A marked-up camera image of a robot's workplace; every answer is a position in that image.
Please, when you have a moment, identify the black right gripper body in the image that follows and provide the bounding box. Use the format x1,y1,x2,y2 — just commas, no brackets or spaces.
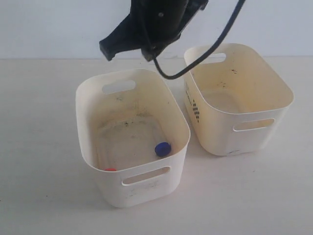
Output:
99,0,208,61

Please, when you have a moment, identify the clear bottle blue cap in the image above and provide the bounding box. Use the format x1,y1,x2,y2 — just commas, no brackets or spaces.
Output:
147,122,172,158

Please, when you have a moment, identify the white plastic bin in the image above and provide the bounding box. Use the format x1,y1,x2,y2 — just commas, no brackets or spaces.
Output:
75,69,190,208
184,43,294,156

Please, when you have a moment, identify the clear bottle orange cap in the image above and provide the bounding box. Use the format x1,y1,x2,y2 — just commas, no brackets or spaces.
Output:
104,168,117,172

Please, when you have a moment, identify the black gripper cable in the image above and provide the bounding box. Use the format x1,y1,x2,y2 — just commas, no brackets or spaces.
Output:
153,0,246,80

